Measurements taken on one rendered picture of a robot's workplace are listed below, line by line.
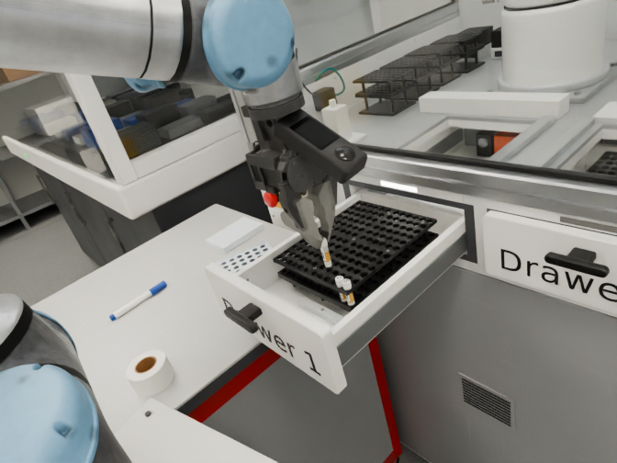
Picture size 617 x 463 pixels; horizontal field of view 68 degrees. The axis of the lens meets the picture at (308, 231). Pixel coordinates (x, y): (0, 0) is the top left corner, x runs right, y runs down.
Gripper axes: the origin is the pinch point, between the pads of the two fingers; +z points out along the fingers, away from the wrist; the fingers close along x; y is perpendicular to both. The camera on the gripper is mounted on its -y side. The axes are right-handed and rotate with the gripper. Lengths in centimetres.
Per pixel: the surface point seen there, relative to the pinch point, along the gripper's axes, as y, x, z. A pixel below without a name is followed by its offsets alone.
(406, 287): -7.7, -6.4, 10.7
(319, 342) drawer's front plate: -7.7, 11.3, 6.4
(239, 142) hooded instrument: 84, -43, 10
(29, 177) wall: 434, -36, 67
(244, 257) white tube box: 36.1, -5.8, 17.9
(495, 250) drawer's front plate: -14.4, -20.4, 11.0
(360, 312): -7.0, 3.0, 8.4
